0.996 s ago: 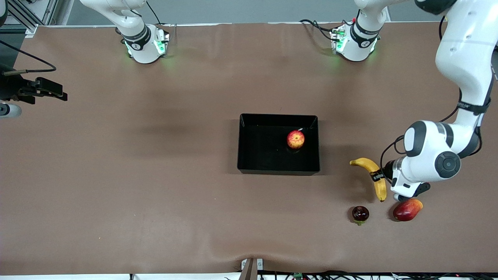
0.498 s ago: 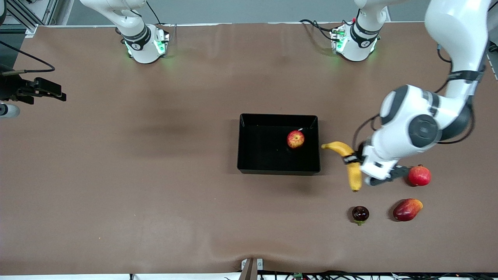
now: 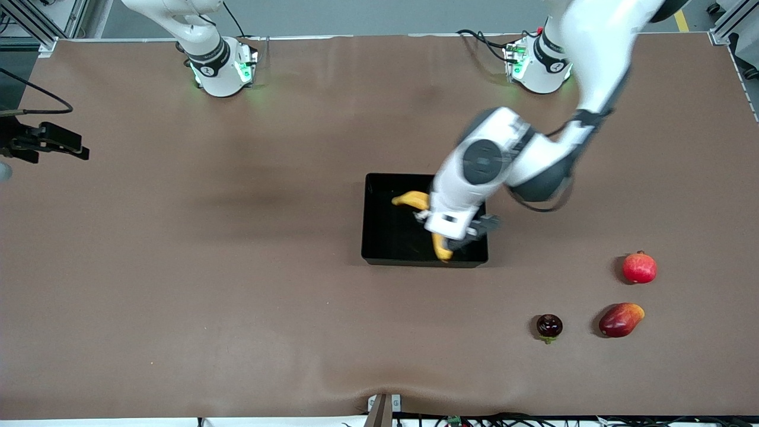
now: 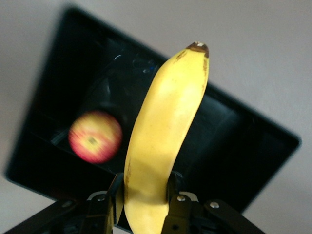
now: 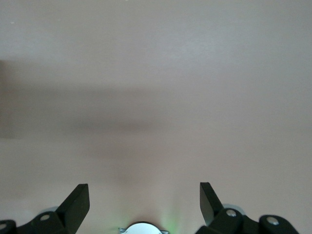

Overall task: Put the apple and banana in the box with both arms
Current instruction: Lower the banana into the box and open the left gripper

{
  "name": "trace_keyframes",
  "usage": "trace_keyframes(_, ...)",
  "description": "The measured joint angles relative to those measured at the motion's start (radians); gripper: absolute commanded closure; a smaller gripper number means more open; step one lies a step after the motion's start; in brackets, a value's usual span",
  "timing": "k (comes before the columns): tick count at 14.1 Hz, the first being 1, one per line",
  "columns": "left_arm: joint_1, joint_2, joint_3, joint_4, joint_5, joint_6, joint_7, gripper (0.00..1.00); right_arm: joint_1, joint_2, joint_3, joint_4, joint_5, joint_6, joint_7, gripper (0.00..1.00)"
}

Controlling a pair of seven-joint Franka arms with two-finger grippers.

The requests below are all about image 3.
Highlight yellow banana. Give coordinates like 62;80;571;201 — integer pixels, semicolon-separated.
391;190;455;262

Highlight black plastic box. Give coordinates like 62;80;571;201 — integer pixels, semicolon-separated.
361;173;489;269

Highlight dark purple mangosteen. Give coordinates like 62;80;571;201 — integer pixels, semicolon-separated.
536;314;564;345

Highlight brown table cover mat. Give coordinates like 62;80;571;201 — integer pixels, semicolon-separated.
0;34;759;419

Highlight red yellow mango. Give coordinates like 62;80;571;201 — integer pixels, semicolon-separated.
598;302;646;339

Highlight red pomegranate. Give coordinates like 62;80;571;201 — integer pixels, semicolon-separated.
621;250;658;285

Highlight aluminium frame strut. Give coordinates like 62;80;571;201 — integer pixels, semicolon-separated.
709;0;759;81
0;0;90;57

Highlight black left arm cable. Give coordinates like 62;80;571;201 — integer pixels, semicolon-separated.
504;113;594;214

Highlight black left arm base cables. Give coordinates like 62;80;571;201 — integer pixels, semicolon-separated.
455;28;522;63

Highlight metal table edge bracket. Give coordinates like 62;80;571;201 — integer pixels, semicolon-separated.
366;393;402;427

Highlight black right arm base cable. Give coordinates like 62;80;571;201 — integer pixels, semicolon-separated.
222;0;247;37

